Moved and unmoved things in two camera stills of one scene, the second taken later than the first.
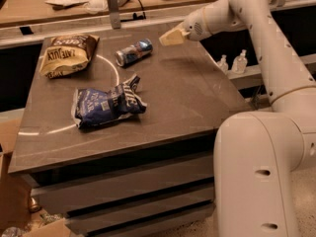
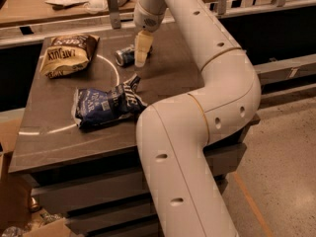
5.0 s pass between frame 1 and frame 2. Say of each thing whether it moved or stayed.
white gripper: moved
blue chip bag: stayed
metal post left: stayed
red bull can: stayed
